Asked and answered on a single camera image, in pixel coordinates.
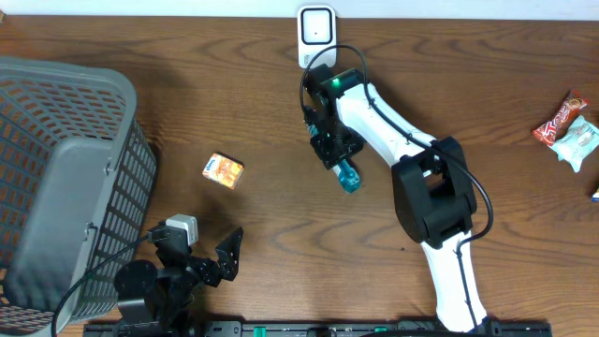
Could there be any blue Listerine mouthwash bottle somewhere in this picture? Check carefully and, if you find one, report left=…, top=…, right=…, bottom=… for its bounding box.
left=332, top=159, right=361, bottom=193

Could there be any orange Kleenex tissue pack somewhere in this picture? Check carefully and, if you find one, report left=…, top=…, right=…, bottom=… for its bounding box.
left=202, top=153, right=244, bottom=189

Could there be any red brown chocolate bar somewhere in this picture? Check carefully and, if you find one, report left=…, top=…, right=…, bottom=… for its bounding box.
left=532, top=90, right=589, bottom=146

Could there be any teal white pack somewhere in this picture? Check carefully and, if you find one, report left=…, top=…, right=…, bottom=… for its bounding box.
left=550, top=115, right=598, bottom=173

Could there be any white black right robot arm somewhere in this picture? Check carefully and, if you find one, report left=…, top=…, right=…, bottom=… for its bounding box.
left=301, top=65, right=487, bottom=332

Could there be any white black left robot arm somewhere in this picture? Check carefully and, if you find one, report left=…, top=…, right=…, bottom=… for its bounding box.
left=112, top=222, right=243, bottom=336

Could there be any white barcode scanner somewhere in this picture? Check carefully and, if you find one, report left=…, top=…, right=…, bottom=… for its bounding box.
left=297, top=5, right=337, bottom=69

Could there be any grey plastic basket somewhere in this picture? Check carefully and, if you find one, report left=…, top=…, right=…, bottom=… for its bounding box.
left=1, top=57, right=157, bottom=336

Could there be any black left camera cable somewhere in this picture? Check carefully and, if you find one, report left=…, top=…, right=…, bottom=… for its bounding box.
left=50, top=233, right=155, bottom=337

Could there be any black camera cable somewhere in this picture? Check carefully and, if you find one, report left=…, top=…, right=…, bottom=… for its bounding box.
left=298, top=43, right=495, bottom=329
left=50, top=233, right=155, bottom=337

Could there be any black right camera cable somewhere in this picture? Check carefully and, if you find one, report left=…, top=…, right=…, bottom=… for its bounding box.
left=298, top=43, right=495, bottom=329

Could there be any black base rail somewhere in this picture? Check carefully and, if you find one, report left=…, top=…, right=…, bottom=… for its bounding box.
left=83, top=318, right=553, bottom=337

